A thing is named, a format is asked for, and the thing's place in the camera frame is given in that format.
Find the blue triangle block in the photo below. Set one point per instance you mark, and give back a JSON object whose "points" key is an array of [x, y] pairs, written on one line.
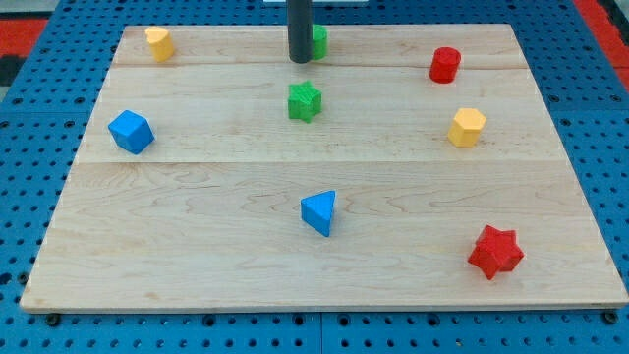
{"points": [[317, 211]]}

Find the green star block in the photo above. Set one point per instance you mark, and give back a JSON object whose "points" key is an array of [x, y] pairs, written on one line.
{"points": [[304, 101]]}

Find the light wooden board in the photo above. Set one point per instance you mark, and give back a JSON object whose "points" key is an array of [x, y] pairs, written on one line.
{"points": [[207, 219]]}

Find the green cylinder block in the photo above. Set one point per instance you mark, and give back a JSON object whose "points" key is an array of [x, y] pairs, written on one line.
{"points": [[320, 41]]}

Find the yellow hexagon block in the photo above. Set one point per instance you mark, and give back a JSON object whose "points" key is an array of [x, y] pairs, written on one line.
{"points": [[466, 127]]}

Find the red cylinder block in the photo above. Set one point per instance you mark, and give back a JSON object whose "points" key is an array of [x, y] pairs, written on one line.
{"points": [[444, 65]]}

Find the blue cube block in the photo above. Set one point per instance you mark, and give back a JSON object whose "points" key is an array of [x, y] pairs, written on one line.
{"points": [[131, 132]]}

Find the red star block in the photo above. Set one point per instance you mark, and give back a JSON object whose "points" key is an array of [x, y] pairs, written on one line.
{"points": [[496, 251]]}

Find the yellow heart block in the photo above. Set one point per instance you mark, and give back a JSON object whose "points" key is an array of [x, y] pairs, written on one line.
{"points": [[160, 43]]}

